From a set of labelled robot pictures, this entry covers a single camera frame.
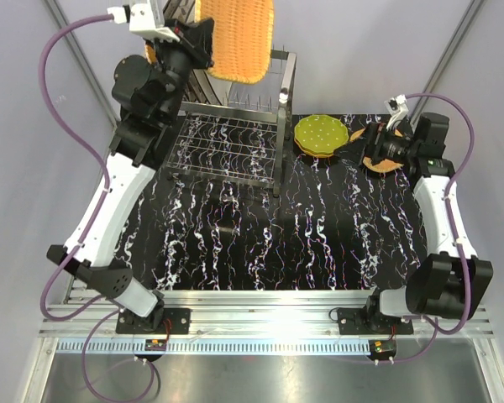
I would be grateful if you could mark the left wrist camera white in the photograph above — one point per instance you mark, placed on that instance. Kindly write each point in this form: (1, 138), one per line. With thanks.
(145, 19)

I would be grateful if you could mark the woven wicker plate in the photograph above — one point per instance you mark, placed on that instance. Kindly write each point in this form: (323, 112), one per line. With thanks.
(383, 167)
(149, 52)
(242, 38)

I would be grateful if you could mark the fruit pattern square plate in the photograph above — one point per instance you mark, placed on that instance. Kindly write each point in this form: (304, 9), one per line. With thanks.
(182, 10)

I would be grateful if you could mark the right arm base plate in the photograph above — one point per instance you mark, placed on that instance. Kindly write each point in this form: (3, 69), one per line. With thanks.
(362, 321)

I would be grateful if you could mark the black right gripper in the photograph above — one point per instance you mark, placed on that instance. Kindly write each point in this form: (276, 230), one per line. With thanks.
(375, 137)

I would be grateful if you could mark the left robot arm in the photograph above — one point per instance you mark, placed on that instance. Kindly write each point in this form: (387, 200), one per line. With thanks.
(149, 94)

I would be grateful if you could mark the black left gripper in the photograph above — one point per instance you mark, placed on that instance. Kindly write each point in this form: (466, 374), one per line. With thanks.
(196, 40)

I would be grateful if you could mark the stainless steel dish rack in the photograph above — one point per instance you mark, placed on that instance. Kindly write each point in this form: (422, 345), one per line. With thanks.
(241, 140)

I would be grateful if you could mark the green polka dot plate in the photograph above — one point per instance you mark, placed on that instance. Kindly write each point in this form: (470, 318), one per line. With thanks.
(321, 127)

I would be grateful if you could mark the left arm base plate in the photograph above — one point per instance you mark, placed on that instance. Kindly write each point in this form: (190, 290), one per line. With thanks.
(175, 320)

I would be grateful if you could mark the aluminium frame rail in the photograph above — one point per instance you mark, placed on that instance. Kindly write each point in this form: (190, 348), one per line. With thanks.
(225, 322)

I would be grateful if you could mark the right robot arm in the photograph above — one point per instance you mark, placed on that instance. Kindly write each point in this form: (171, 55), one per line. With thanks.
(448, 286)

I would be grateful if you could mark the yellow polka dot plate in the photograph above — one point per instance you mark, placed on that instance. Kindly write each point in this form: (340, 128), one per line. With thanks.
(320, 149)

